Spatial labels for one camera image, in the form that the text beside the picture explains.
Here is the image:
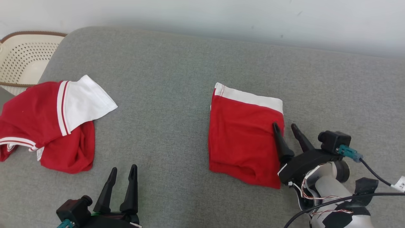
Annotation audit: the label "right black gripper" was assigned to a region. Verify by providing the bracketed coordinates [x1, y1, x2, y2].
[273, 123, 344, 185]

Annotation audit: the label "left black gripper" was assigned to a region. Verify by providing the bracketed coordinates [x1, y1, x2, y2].
[79, 164, 142, 228]

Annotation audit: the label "red Bulls 23 shorts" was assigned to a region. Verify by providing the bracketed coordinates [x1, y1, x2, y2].
[208, 82, 285, 189]

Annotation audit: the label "red white striped-trim shirt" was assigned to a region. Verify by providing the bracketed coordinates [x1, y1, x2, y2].
[0, 75, 118, 174]

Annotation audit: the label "cream perforated laundry basket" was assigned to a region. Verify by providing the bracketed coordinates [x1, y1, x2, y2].
[0, 31, 67, 95]

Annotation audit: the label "right teal cable connector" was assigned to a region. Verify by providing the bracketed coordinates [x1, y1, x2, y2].
[337, 145, 364, 163]

